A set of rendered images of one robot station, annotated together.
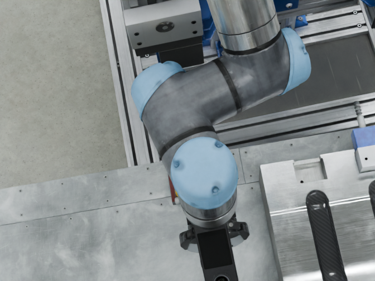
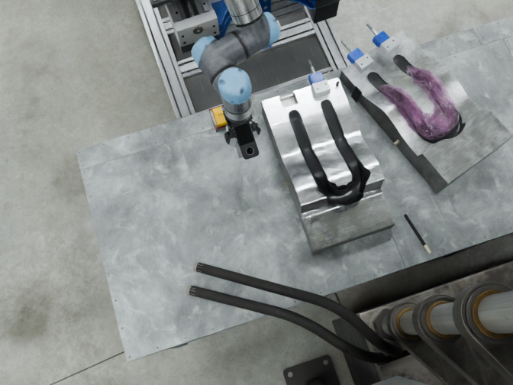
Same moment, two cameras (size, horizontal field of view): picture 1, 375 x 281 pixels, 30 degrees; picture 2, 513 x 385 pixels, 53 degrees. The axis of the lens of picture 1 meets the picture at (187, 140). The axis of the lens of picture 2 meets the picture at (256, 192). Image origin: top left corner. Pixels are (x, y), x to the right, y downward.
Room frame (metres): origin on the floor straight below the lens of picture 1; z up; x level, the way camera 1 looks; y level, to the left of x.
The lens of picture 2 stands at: (-0.31, 0.11, 2.38)
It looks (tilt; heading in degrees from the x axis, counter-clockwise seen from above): 74 degrees down; 345
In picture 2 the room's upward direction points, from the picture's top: 5 degrees counter-clockwise
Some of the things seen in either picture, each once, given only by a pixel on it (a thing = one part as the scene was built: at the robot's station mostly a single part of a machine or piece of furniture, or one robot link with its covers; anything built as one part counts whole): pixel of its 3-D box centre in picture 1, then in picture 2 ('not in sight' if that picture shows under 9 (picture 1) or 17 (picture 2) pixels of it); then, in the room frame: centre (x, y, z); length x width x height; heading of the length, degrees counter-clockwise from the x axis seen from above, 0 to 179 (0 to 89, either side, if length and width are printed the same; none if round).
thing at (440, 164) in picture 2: not in sight; (421, 105); (0.20, -0.60, 0.86); 0.50 x 0.26 x 0.11; 16
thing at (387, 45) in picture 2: not in sight; (379, 37); (0.47, -0.57, 0.86); 0.13 x 0.05 x 0.05; 16
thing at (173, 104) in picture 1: (183, 105); (219, 57); (0.36, 0.00, 1.25); 0.11 x 0.11 x 0.08; 15
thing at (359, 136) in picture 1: (364, 135); (315, 77); (0.39, -0.31, 0.89); 0.13 x 0.05 x 0.05; 178
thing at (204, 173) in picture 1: (204, 177); (234, 90); (0.26, -0.01, 1.25); 0.09 x 0.08 x 0.11; 15
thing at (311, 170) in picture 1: (308, 172); (288, 101); (0.35, -0.20, 0.87); 0.05 x 0.05 x 0.04; 88
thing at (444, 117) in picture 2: not in sight; (423, 99); (0.20, -0.59, 0.90); 0.26 x 0.18 x 0.08; 16
